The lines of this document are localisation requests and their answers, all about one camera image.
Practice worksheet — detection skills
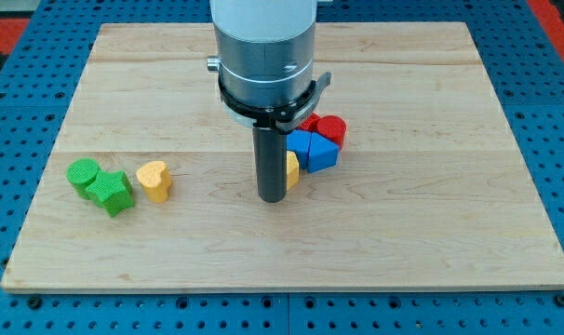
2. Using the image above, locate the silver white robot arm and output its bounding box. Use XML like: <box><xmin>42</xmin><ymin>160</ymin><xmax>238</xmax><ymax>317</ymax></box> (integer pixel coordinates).
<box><xmin>208</xmin><ymin>0</ymin><xmax>317</xmax><ymax>127</ymax></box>

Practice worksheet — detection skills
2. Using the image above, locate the blue cube block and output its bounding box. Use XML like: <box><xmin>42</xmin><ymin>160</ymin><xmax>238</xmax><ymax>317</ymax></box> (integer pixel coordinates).
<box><xmin>287</xmin><ymin>130</ymin><xmax>312</xmax><ymax>169</ymax></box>

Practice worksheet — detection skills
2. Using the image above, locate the yellow heart block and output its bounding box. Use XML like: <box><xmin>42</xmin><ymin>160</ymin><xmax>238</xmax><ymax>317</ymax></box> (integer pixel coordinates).
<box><xmin>136</xmin><ymin>161</ymin><xmax>172</xmax><ymax>203</ymax></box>

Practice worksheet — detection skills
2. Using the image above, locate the yellow block behind rod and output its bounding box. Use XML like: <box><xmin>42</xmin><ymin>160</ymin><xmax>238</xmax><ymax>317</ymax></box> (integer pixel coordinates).
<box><xmin>287</xmin><ymin>151</ymin><xmax>300</xmax><ymax>190</ymax></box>

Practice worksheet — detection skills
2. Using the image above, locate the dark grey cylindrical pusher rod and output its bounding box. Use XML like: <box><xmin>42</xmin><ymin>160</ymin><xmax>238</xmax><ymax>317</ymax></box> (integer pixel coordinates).
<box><xmin>252</xmin><ymin>127</ymin><xmax>287</xmax><ymax>203</ymax></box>

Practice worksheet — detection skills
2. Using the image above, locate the blue triangular block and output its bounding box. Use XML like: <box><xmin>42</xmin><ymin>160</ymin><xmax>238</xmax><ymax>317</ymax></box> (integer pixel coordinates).
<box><xmin>307</xmin><ymin>133</ymin><xmax>340</xmax><ymax>173</ymax></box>

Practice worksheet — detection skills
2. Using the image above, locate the red block at back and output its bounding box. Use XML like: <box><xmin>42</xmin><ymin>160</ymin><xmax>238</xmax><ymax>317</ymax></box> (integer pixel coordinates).
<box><xmin>297</xmin><ymin>113</ymin><xmax>320</xmax><ymax>132</ymax></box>

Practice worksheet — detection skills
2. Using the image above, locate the red cylinder block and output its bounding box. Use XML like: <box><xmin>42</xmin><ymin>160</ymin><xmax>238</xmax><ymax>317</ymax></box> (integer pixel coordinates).
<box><xmin>316</xmin><ymin>115</ymin><xmax>347</xmax><ymax>149</ymax></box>

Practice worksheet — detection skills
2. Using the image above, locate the light wooden board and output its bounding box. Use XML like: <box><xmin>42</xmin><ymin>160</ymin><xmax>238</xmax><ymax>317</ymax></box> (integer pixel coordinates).
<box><xmin>1</xmin><ymin>21</ymin><xmax>564</xmax><ymax>294</ymax></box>

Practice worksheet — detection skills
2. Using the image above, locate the green star block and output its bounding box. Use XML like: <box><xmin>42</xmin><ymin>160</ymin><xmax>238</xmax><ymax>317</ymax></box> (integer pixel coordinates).
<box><xmin>86</xmin><ymin>170</ymin><xmax>135</xmax><ymax>217</ymax></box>

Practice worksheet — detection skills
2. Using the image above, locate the green cylinder block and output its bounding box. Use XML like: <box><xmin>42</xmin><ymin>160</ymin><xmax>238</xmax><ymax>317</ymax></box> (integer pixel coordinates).
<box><xmin>66</xmin><ymin>157</ymin><xmax>100</xmax><ymax>199</ymax></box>

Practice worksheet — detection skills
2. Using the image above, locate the black clamp ring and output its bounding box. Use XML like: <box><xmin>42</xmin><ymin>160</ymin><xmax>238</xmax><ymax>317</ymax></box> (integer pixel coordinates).
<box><xmin>217</xmin><ymin>72</ymin><xmax>332</xmax><ymax>135</ymax></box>

